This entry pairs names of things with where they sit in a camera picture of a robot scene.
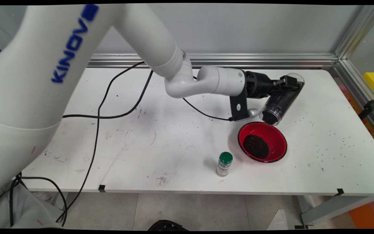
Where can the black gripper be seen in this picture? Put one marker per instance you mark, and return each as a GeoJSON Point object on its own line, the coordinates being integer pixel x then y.
{"type": "Point", "coordinates": [258, 85]}

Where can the small green-lid spice bottle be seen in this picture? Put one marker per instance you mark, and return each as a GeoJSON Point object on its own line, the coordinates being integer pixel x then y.
{"type": "Point", "coordinates": [224, 165]}

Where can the aluminium frame post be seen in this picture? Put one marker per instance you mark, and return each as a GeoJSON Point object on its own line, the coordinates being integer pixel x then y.
{"type": "Point", "coordinates": [357, 31]}

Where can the pile of black grains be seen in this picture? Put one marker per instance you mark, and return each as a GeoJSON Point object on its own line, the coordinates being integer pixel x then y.
{"type": "Point", "coordinates": [256, 147]}

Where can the orange plastic crate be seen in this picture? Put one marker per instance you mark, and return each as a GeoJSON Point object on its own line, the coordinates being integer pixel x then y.
{"type": "Point", "coordinates": [368, 214]}

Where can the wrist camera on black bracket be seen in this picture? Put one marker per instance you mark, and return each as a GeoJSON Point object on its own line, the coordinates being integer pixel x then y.
{"type": "Point", "coordinates": [239, 107]}

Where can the short aluminium frame rail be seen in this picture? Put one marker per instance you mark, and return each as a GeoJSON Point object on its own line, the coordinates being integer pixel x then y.
{"type": "Point", "coordinates": [352, 83]}

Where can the round black object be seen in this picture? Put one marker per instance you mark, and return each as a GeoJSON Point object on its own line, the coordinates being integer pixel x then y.
{"type": "Point", "coordinates": [167, 225]}

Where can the small black tape marker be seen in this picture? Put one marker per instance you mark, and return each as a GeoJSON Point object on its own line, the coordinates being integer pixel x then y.
{"type": "Point", "coordinates": [339, 192]}
{"type": "Point", "coordinates": [102, 188]}

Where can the long aluminium frame rail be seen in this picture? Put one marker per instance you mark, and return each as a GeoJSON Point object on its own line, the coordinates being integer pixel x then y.
{"type": "Point", "coordinates": [304, 60]}

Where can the clear jar with black grains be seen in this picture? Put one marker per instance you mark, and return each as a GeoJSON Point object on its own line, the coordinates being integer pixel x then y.
{"type": "Point", "coordinates": [281, 104]}

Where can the red bowl with black rim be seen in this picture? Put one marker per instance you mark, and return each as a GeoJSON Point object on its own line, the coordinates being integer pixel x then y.
{"type": "Point", "coordinates": [276, 136]}

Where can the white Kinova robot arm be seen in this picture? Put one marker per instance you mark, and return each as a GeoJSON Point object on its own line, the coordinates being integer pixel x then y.
{"type": "Point", "coordinates": [28, 97]}

